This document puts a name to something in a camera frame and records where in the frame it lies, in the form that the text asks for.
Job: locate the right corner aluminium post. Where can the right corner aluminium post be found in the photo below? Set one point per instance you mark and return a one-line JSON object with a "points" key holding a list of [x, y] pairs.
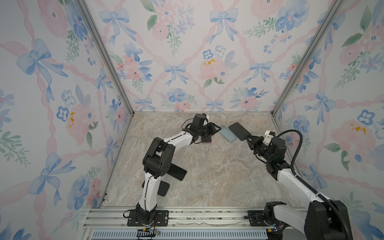
{"points": [[319, 35]]}

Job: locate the black phone case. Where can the black phone case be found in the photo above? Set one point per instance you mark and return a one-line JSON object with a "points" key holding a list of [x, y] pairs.
{"points": [[163, 188]]}

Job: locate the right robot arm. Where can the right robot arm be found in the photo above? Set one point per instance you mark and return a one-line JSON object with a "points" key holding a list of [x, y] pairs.
{"points": [[322, 219]]}

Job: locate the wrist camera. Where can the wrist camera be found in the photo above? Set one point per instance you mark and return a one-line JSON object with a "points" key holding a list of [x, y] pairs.
{"points": [[199, 121], [269, 135]]}

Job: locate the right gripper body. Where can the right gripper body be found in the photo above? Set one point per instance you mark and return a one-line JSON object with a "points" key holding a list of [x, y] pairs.
{"points": [[268, 158]]}

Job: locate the white-edged black phone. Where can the white-edged black phone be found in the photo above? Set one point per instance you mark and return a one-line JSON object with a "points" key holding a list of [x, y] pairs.
{"points": [[177, 172]]}

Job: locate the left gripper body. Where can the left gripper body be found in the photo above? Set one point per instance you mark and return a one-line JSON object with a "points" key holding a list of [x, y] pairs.
{"points": [[207, 131]]}

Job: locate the mint green phone case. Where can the mint green phone case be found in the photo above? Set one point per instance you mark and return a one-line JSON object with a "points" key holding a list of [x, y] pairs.
{"points": [[227, 134]]}

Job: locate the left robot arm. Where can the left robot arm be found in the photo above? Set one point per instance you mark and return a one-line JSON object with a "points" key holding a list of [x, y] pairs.
{"points": [[158, 163]]}

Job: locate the purple-edged black phone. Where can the purple-edged black phone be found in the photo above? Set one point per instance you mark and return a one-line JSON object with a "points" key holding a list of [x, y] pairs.
{"points": [[206, 139]]}

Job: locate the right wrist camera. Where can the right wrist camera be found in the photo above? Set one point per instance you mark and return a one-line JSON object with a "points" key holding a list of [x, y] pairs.
{"points": [[269, 135]]}

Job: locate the left corner aluminium post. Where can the left corner aluminium post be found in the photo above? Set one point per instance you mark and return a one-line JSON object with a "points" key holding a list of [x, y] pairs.
{"points": [[95, 34]]}

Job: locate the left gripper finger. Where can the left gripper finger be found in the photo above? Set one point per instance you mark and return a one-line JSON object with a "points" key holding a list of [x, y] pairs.
{"points": [[212, 125], [214, 130]]}

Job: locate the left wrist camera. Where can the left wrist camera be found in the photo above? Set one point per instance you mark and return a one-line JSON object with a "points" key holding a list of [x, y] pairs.
{"points": [[199, 121]]}

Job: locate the aluminium front rail frame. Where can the aluminium front rail frame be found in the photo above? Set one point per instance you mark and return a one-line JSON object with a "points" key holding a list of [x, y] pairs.
{"points": [[190, 223]]}

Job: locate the blue-edged black phone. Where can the blue-edged black phone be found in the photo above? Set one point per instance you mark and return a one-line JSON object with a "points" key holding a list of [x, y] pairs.
{"points": [[239, 131]]}

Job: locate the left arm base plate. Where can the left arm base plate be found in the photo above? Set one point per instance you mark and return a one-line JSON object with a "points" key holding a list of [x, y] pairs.
{"points": [[150, 219]]}

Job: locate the corner aluminium post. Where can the corner aluminium post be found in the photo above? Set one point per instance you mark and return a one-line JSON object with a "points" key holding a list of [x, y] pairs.
{"points": [[319, 35], [95, 34]]}

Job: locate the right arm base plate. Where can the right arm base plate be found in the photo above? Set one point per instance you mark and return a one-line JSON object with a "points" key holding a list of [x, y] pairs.
{"points": [[263, 219]]}

